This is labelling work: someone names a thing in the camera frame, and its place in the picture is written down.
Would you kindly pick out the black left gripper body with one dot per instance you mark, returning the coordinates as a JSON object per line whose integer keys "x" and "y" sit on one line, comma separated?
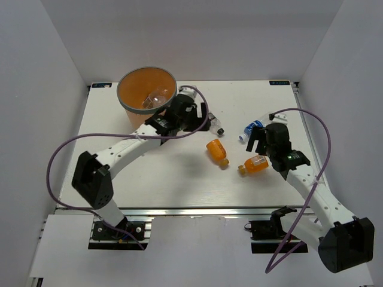
{"x": 192, "y": 115}

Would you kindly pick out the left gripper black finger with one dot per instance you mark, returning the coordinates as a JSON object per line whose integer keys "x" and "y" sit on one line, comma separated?
{"x": 196, "y": 124}
{"x": 202, "y": 112}

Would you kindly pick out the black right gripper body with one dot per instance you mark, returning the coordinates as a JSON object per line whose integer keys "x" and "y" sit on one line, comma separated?
{"x": 268, "y": 150}

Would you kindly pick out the small clear bottle black label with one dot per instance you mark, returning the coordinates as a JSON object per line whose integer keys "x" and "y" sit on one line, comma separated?
{"x": 215, "y": 125}

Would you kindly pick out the orange juice bottle with barcode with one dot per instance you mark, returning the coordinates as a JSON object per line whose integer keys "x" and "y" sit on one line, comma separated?
{"x": 254, "y": 164}

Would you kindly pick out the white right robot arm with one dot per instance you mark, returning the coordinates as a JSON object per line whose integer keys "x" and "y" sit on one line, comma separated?
{"x": 341, "y": 239}

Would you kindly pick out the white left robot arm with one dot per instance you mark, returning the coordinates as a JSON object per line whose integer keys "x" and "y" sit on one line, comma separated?
{"x": 94, "y": 173}

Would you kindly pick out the orange cylindrical bin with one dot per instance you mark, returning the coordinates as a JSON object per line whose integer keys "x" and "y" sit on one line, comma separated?
{"x": 135, "y": 86}

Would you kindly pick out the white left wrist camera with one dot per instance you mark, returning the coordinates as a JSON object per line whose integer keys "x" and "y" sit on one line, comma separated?
{"x": 190, "y": 92}

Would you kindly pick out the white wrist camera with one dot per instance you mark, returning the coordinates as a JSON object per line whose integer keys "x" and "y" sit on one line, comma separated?
{"x": 278, "y": 118}
{"x": 190, "y": 92}

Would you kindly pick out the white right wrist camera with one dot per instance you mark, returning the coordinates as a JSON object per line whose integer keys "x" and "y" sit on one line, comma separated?
{"x": 278, "y": 118}

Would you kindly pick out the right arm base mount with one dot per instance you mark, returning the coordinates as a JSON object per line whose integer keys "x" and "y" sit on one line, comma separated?
{"x": 267, "y": 234}

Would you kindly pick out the aluminium table front rail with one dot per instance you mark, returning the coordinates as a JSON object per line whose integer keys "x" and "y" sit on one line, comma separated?
{"x": 200, "y": 211}

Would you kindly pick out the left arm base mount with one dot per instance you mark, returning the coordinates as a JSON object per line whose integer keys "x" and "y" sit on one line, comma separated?
{"x": 135, "y": 237}

